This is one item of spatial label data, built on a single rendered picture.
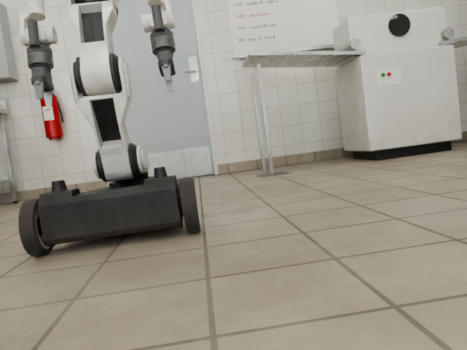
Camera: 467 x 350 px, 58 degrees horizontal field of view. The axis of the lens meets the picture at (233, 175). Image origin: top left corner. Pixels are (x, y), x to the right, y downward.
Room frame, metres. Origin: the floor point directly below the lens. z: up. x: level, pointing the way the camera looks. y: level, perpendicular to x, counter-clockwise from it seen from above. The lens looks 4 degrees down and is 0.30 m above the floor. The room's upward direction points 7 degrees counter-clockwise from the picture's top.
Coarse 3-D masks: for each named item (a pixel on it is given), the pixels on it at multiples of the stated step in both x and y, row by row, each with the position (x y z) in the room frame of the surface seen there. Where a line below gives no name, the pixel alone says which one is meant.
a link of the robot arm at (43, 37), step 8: (32, 24) 1.57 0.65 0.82; (32, 32) 1.56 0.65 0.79; (40, 32) 1.61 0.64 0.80; (48, 32) 1.61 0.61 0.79; (32, 40) 1.56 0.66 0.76; (40, 40) 1.60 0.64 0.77; (48, 40) 1.62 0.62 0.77; (56, 40) 1.65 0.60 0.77; (32, 48) 1.58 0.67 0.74; (40, 48) 1.59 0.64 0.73; (48, 48) 1.61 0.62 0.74
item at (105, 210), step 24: (48, 192) 1.46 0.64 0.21; (72, 192) 1.42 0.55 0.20; (96, 192) 1.45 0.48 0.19; (120, 192) 1.40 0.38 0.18; (144, 192) 1.40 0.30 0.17; (168, 192) 1.41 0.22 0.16; (48, 216) 1.38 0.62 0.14; (72, 216) 1.38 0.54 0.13; (96, 216) 1.39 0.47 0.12; (120, 216) 1.40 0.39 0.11; (144, 216) 1.40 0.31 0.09; (168, 216) 1.41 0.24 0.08; (48, 240) 1.38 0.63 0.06; (72, 240) 1.40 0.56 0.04
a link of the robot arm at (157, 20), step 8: (152, 8) 1.59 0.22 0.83; (160, 8) 1.60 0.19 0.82; (144, 16) 1.63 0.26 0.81; (152, 16) 1.62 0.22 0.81; (160, 16) 1.59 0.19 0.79; (144, 24) 1.62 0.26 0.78; (152, 24) 1.62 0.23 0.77; (160, 24) 1.58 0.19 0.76; (168, 24) 1.63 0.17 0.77; (152, 32) 1.61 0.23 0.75; (160, 32) 1.60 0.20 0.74; (168, 32) 1.61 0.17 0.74
